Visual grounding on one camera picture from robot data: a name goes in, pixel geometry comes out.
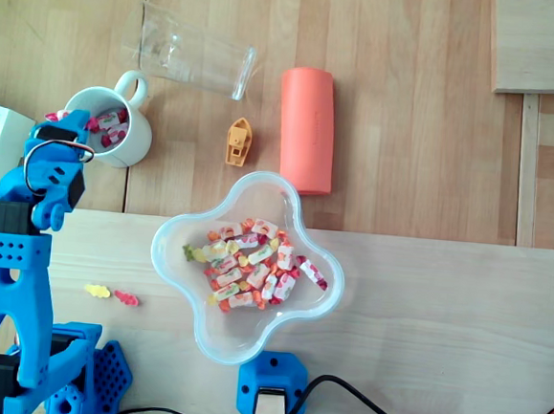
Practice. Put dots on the wooden panel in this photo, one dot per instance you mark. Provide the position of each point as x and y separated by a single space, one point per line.
544 41

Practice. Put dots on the blue 3D-printed robot arm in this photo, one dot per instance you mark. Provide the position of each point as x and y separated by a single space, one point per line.
20 302

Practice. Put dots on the fruit candy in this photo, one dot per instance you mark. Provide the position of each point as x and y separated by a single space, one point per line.
227 231
269 287
250 238
261 254
115 134
284 286
285 255
227 276
265 226
216 248
225 290
107 121
257 275
56 115
243 299
224 262
312 273

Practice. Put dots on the blue 3D-printed mount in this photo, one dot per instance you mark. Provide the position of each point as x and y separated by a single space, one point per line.
274 370

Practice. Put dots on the blue perforated robot base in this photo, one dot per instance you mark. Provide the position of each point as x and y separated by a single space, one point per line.
112 376

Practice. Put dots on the orange toy boat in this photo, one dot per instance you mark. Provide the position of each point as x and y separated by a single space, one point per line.
235 132

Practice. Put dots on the white ceramic mug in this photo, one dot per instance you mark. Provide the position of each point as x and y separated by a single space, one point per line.
138 143

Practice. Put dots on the red gummy bear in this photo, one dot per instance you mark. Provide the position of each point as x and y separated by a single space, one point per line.
126 298

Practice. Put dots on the salmon cylindrical case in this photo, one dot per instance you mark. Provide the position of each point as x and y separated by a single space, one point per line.
307 132

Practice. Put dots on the green gummy bear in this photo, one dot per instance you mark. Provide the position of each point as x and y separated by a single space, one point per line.
188 253

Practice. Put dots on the clear wavy plastic bowl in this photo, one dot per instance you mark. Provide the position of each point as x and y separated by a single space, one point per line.
233 338

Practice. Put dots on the light wooden board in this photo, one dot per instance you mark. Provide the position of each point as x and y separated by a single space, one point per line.
440 325

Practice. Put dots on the yellow gummy bear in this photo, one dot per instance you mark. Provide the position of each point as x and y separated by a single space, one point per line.
200 253
97 291

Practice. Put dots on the wooden strip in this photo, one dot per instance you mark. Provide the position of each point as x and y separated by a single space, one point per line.
527 179

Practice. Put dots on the clear drinking glass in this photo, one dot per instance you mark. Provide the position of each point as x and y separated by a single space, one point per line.
197 61

